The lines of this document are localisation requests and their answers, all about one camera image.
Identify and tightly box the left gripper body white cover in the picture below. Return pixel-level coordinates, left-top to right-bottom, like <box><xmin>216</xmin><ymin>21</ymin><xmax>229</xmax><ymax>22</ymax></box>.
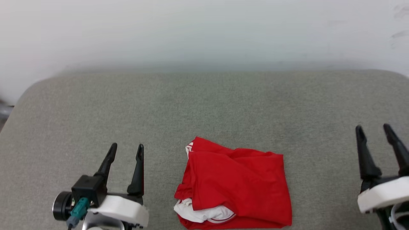
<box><xmin>52</xmin><ymin>191</ymin><xmax>150</xmax><ymax>230</ymax></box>

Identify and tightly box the teal cable connector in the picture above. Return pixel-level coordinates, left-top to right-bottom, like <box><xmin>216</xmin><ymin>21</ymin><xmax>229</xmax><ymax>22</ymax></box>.
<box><xmin>66</xmin><ymin>197</ymin><xmax>90</xmax><ymax>229</ymax></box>

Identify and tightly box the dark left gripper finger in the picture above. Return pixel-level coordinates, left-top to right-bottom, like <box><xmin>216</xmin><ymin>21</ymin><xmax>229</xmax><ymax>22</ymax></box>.
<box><xmin>127</xmin><ymin>143</ymin><xmax>145</xmax><ymax>196</ymax></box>
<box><xmin>94</xmin><ymin>142</ymin><xmax>118</xmax><ymax>186</ymax></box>

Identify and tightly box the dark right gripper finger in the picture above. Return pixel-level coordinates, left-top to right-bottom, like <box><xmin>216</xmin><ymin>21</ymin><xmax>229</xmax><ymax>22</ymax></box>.
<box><xmin>355</xmin><ymin>125</ymin><xmax>382</xmax><ymax>181</ymax></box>
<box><xmin>383</xmin><ymin>123</ymin><xmax>409</xmax><ymax>177</ymax></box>

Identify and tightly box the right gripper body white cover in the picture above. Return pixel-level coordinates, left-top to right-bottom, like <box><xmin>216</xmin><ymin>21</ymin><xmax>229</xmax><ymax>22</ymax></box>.
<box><xmin>357</xmin><ymin>175</ymin><xmax>409</xmax><ymax>230</ymax></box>

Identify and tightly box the red white basketball jersey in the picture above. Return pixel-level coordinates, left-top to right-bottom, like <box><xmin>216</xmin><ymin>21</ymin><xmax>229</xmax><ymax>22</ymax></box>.
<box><xmin>174</xmin><ymin>136</ymin><xmax>293</xmax><ymax>230</ymax></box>

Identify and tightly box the grey fabric sofa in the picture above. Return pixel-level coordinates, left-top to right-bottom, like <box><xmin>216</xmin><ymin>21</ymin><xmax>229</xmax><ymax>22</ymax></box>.
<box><xmin>0</xmin><ymin>69</ymin><xmax>409</xmax><ymax>230</ymax></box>

